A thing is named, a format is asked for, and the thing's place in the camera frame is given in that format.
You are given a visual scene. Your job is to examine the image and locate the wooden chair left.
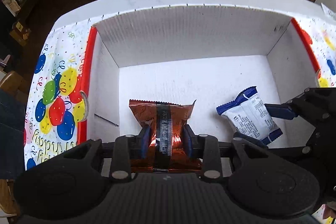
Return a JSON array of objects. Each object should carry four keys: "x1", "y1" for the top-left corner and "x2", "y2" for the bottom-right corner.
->
[{"x1": 1, "y1": 71, "x2": 27, "y2": 216}]

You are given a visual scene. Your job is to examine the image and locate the blue white snack packet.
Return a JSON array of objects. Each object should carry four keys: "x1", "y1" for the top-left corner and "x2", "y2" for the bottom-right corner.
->
[{"x1": 217, "y1": 86, "x2": 282, "y2": 145}]

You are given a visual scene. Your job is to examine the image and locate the balloon birthday tablecloth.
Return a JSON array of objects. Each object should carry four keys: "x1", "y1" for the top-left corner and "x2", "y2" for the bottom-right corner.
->
[{"x1": 24, "y1": 13, "x2": 335, "y2": 168}]

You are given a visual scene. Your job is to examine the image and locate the red cardboard box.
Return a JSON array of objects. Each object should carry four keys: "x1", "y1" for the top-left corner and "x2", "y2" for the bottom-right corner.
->
[{"x1": 76, "y1": 4, "x2": 321, "y2": 156}]

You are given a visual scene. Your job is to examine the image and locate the brown foil snack packet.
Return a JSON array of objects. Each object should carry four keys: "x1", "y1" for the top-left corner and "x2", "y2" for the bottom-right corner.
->
[{"x1": 129, "y1": 100, "x2": 201, "y2": 173}]

